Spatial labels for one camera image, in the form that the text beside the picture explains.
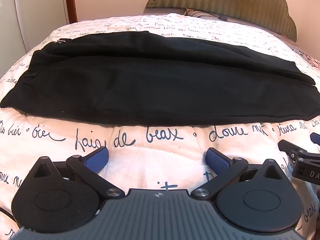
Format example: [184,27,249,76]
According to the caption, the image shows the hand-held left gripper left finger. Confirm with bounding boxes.
[27,147,126,201]

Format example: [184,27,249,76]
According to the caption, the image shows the black pants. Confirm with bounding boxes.
[0,30,319,126]

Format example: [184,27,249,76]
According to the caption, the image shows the floral patterned cloth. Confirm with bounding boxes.
[296,44,320,72]

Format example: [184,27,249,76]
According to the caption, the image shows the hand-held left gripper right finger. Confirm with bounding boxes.
[191,147,287,201]

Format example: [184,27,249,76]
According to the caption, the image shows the wooden door frame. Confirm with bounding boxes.
[63,0,78,24]

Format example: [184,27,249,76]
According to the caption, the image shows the thin black cable with switch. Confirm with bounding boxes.
[186,9,228,22]

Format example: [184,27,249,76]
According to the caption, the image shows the white door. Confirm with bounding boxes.
[0,0,68,55]

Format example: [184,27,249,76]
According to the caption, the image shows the beige woven cloth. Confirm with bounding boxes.
[184,8,202,17]

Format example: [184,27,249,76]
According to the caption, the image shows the white script printed blanket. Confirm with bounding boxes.
[0,12,320,235]

